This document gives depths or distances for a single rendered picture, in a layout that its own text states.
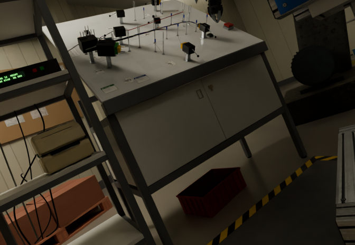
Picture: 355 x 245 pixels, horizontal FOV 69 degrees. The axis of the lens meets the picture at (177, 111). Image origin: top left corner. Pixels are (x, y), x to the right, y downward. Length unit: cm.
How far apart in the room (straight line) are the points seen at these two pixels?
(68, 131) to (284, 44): 623
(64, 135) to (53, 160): 12
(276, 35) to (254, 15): 75
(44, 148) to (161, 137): 54
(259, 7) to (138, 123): 612
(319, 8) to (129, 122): 92
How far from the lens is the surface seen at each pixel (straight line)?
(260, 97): 179
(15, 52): 403
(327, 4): 100
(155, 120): 135
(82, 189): 274
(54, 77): 124
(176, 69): 145
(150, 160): 132
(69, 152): 123
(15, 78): 127
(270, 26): 706
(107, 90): 132
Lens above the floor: 74
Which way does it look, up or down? 2 degrees down
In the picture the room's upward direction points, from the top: 24 degrees counter-clockwise
